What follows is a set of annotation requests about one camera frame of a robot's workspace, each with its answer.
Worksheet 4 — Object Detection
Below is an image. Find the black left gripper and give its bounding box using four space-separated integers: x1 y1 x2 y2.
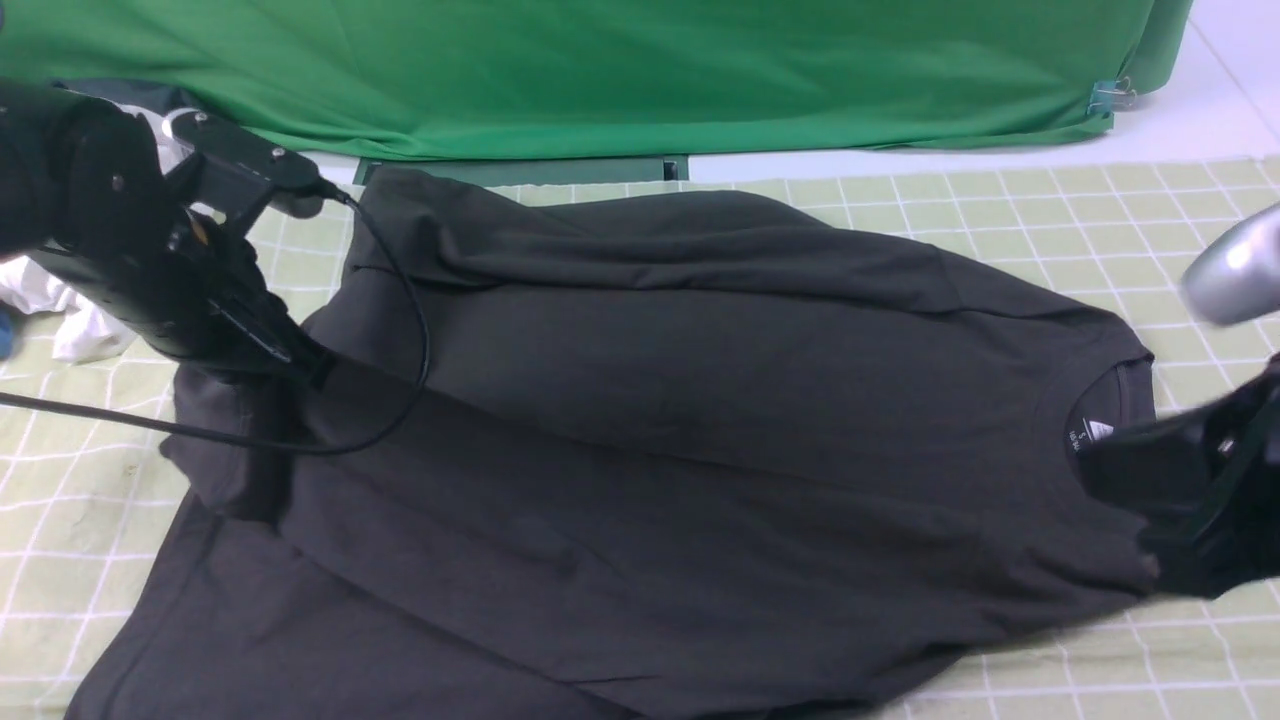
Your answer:
29 217 337 389

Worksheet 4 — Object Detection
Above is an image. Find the blue object at left edge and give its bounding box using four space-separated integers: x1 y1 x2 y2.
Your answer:
0 310 15 361

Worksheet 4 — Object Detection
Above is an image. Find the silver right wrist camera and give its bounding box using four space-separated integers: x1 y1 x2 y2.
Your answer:
1180 204 1279 327

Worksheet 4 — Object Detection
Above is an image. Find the dark green metal bracket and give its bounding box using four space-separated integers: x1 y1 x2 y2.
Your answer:
355 155 689 187

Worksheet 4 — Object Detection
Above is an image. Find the teal binder clip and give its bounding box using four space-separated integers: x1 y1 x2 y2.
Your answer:
1085 76 1139 117

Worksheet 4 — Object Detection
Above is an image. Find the dark gray long-sleeve shirt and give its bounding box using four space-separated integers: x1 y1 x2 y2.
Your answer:
67 170 1155 719

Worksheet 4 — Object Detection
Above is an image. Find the black left camera cable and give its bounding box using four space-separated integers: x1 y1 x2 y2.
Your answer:
0 181 433 457

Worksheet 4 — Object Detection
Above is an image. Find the crumpled white cloth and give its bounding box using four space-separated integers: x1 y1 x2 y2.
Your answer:
1 258 137 364

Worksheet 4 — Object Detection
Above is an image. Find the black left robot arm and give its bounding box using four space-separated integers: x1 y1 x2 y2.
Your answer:
1 79 337 386

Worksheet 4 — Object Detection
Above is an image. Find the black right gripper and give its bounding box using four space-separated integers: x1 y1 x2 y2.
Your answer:
1078 356 1277 600

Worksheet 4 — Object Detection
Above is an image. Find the green backdrop cloth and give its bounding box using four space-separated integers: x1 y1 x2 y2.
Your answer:
3 1 1190 161

